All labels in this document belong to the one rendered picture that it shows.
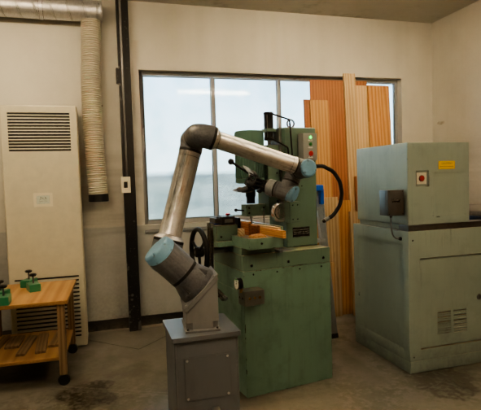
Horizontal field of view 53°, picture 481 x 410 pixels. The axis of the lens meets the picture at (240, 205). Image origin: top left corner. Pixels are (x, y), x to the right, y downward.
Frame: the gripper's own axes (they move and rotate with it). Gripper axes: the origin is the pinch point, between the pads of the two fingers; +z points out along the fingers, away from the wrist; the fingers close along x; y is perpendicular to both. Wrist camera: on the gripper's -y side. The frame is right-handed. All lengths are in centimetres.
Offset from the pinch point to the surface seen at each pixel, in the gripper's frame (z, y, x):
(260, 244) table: -26.5, -3.2, 30.4
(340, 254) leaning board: -27, -183, 0
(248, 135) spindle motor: 4.7, -1.2, -26.3
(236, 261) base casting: -12.4, -13.3, 43.4
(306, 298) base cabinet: -49, -43, 48
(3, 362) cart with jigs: 94, 8, 149
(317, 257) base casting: -48, -41, 23
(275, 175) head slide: -11.4, -21.6, -13.0
